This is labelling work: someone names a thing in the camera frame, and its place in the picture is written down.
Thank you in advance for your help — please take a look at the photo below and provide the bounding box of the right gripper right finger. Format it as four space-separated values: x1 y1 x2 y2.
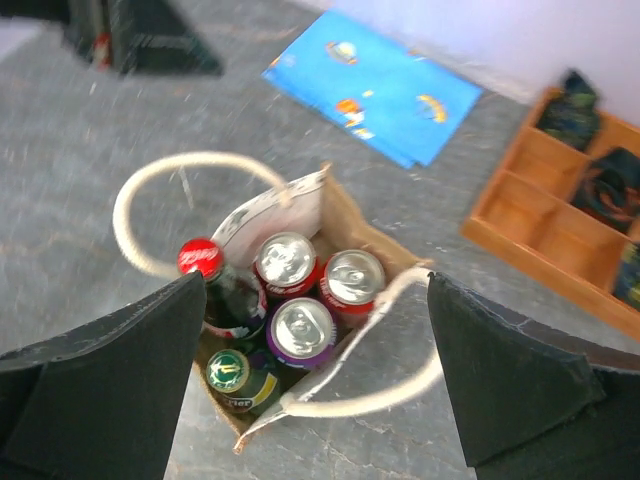
427 273 639 479

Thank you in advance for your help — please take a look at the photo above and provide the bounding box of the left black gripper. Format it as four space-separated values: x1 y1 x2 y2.
64 0 224 77

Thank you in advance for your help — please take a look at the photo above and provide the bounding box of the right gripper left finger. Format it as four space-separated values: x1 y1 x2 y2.
1 273 206 479

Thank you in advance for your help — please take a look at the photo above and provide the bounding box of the green glass bottle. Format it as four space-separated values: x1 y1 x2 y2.
205 344 281 415

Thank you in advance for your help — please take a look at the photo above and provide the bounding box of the cola bottle red cap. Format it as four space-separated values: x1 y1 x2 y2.
177 237 269 342

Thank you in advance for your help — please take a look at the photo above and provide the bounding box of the purple soda can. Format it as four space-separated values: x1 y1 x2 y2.
266 297 337 370

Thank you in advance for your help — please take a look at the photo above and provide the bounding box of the red cola can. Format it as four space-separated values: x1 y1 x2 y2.
319 249 386 329
253 231 319 300

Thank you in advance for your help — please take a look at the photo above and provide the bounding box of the brown canvas tote bag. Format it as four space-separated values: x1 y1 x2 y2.
112 151 443 453

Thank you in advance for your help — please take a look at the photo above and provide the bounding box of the dark rolled item bottom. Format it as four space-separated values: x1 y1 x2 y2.
613 242 640 310

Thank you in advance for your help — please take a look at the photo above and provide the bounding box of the orange wooden compartment tray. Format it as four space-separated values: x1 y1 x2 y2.
460 87 639 338

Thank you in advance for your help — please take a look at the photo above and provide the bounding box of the dark rolled item centre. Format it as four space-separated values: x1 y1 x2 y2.
571 147 639 234

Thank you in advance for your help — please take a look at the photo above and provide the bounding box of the blue patterned cloth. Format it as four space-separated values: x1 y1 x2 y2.
263 10 482 168

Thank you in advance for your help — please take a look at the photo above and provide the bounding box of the dark rolled item top-left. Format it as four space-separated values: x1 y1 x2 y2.
536 69 601 152

